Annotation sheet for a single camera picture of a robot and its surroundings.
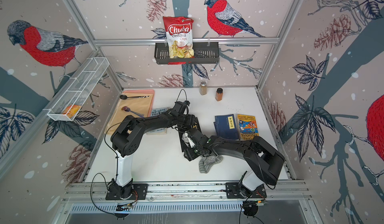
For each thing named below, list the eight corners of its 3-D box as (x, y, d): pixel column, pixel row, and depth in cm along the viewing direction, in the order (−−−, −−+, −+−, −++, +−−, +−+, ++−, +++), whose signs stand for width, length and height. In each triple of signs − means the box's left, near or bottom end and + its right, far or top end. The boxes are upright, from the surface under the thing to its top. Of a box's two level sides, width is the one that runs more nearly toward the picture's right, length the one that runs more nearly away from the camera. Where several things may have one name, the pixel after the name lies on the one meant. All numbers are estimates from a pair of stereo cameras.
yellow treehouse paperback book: (238, 140, 94) (240, 138, 91) (234, 116, 105) (235, 113, 102) (259, 140, 94) (261, 138, 91) (252, 116, 105) (254, 113, 102)
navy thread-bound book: (215, 139, 94) (215, 136, 90) (213, 118, 105) (213, 114, 101) (237, 139, 94) (239, 136, 90) (233, 117, 105) (234, 114, 101)
